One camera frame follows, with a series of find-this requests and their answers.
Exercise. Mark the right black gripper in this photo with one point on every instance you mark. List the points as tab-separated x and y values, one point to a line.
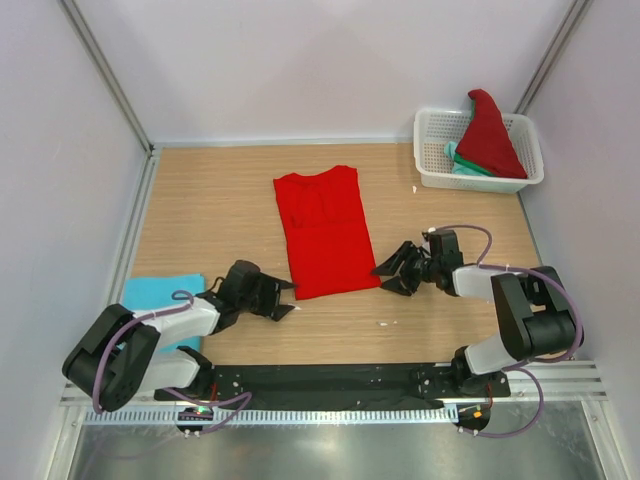
403	285

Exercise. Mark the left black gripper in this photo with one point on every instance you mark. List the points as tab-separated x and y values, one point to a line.
272	288

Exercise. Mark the bright red t shirt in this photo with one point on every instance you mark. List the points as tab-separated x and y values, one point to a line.
327	239

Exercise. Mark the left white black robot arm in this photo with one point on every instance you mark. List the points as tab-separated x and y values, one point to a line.
125	353

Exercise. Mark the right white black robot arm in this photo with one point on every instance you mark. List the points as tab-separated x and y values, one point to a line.
537	319

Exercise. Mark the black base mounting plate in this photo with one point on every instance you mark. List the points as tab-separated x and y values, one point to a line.
351	387

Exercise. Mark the mint t shirt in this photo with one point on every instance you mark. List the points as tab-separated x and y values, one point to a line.
461	166

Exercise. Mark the folded light blue t shirt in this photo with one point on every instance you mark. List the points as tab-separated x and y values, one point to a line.
156	293

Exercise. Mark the white plastic basket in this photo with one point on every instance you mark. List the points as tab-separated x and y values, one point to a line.
434	128

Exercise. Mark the dark red t shirt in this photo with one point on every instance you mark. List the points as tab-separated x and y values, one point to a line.
505	160

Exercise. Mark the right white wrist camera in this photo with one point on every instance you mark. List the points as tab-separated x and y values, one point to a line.
426	235

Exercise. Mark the white slotted cable duct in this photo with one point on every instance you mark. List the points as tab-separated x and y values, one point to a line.
179	416

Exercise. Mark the aluminium front rail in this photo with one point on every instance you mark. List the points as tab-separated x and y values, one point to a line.
563	381

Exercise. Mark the right aluminium corner post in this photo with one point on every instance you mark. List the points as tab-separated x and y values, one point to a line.
569	25

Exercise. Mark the aluminium corner post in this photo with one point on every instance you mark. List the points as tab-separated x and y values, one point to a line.
569	25
100	62

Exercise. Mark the left aluminium corner post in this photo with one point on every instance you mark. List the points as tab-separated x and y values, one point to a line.
100	62

